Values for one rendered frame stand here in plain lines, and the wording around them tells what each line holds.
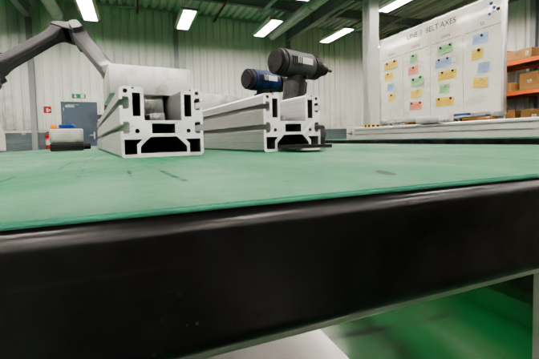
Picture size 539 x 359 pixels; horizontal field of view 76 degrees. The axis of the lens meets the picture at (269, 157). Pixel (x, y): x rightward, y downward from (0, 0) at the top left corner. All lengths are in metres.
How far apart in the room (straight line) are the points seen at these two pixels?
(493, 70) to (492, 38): 0.27
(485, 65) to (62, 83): 11.30
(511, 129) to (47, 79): 11.98
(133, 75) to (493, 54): 3.22
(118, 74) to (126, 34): 12.16
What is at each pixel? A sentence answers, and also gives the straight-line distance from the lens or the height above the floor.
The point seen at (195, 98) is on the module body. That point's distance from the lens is 0.46.
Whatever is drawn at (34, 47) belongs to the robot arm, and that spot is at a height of 1.17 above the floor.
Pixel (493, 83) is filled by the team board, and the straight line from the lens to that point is 3.46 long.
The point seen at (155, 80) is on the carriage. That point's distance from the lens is 0.52.
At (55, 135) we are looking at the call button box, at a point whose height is 0.82.
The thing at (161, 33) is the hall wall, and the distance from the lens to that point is 12.79.
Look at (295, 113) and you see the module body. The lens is 0.56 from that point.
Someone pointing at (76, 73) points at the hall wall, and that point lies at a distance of 12.47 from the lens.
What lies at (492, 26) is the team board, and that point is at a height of 1.69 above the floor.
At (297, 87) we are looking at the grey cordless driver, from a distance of 0.79.
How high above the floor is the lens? 0.80
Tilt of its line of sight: 3 degrees down
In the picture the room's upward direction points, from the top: 1 degrees counter-clockwise
